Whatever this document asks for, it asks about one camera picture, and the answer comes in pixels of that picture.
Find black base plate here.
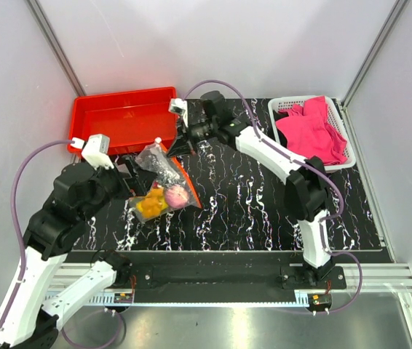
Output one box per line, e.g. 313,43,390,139
128,251,347,307

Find orange fake fruit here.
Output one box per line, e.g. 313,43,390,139
135,188,168,220

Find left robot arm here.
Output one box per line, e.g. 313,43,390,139
0,156,155,348

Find black marble mat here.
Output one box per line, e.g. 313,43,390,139
44,97,396,263

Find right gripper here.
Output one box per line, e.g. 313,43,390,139
166,117,217,159

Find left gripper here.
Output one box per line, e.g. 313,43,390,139
80,153,159,220

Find white plastic basket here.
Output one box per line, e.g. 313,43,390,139
268,95,356,173

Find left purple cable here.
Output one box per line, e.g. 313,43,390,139
0,140,125,348

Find clear zip top bag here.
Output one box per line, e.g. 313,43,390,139
129,137,202,222

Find red plastic bin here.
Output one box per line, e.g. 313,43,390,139
68,87,177,156

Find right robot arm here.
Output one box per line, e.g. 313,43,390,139
167,91,335,289

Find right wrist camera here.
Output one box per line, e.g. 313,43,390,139
169,98,188,127

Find pink fake fruit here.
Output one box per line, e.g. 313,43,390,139
165,185,189,209

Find black fake grapes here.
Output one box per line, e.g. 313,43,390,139
143,147,180,185

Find pink cloth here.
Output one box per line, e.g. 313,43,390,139
275,96,347,166

